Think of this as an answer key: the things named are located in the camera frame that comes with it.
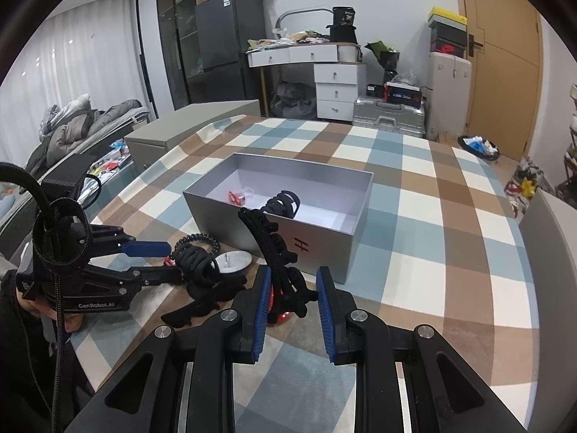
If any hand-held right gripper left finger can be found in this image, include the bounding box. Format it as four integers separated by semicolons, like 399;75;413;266
63;265;273;433

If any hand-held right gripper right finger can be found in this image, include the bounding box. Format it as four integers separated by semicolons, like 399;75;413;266
316;265;528;433

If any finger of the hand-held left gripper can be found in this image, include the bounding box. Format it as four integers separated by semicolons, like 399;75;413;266
90;226;171;258
88;264;183;301

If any red round ornament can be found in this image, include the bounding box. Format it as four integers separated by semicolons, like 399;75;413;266
266;293;294;326

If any black beaded bracelet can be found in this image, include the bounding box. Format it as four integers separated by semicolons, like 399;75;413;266
173;233;221;255

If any white round pin badge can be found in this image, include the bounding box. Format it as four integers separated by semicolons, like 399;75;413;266
214;252;253;276

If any large black claw clip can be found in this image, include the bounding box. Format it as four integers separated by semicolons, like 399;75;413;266
238;207;318;322

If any grey rectangular box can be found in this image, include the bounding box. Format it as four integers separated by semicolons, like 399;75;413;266
182;152;375;285

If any person's left forearm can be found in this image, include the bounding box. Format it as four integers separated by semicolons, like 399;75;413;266
0;271;91;433

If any person's left hand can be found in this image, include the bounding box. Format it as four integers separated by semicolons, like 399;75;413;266
16;286;86;335

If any low glass table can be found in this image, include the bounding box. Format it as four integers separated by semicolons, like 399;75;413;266
76;140;136;199

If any small black claw clip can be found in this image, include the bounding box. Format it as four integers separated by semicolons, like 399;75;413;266
259;189;302;221

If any plaid tablecloth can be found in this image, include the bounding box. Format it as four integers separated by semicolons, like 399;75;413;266
67;115;524;433

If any pile of grey clothes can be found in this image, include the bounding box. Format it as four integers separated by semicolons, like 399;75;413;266
27;94;151;172

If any white curtain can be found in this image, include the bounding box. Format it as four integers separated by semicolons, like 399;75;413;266
0;6;156;163

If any dark grey bag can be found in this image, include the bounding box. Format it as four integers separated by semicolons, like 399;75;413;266
270;82;318;120

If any silver aluminium suitcase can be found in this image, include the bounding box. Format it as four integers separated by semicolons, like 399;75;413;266
352;96;427;140

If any dark glass cabinet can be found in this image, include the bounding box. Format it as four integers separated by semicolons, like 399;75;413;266
137;0;203;118

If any dark grey refrigerator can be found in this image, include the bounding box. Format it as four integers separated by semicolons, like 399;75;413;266
195;0;267;104

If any white drawer unit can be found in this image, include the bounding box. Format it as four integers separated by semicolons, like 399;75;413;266
314;62;367;122

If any black trash bin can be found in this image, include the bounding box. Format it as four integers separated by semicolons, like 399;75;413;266
457;134;501;161

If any black and red device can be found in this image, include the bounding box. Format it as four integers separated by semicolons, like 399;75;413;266
383;83;424;105

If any pile of shoes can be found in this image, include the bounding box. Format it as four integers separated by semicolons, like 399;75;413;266
505;158;548;217

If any white curved desk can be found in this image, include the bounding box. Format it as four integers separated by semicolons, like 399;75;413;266
246;41;364;118

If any pile of papers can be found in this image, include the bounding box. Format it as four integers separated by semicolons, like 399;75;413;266
247;29;334;51

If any white suitcase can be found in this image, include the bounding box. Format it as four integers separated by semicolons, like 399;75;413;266
426;51;472;140

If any black wrapped flower bouquet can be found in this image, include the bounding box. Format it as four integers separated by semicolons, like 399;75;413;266
365;40;401;83

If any stack of black boxes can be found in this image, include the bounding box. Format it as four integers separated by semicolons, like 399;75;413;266
327;6;359;45

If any cluttered shelf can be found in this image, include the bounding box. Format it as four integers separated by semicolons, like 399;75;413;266
556;83;577;208

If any wooden door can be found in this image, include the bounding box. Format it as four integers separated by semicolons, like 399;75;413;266
453;0;542;158

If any black shoe box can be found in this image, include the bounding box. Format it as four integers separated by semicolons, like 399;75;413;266
428;22;467;57

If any yellow shoe box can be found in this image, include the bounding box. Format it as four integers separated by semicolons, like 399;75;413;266
427;6;468;25

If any black velcro strap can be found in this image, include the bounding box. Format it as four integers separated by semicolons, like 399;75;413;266
33;197;92;266

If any black braided cable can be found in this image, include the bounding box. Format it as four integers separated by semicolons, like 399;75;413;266
0;162;68;433

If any grey arched metal frame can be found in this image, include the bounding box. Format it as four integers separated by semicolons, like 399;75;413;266
275;8;332;41

